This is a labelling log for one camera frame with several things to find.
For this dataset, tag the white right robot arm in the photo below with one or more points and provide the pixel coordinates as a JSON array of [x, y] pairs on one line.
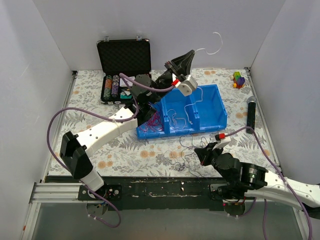
[[249, 180]]

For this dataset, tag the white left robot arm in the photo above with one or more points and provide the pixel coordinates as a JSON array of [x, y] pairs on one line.
[[76, 149]]

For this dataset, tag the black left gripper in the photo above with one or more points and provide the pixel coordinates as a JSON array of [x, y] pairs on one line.
[[173, 69]]

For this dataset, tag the colourful toy block train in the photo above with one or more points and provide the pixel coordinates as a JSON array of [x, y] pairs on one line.
[[238, 80]]

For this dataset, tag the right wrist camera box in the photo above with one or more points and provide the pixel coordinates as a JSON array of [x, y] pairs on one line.
[[221, 141]]

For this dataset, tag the black handheld microphone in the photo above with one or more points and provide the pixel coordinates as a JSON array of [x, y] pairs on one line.
[[251, 114]]

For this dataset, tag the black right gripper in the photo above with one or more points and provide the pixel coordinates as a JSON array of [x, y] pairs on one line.
[[207, 154]]

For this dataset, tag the blue three-compartment plastic bin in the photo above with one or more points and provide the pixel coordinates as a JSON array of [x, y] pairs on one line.
[[201, 112]]

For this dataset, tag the floral patterned table mat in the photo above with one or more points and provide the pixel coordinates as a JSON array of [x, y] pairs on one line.
[[129, 156]]

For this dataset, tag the black poker chip case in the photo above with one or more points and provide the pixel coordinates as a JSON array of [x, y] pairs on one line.
[[131, 57]]

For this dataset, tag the black metal base rail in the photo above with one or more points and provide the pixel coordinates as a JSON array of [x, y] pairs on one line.
[[160, 193]]

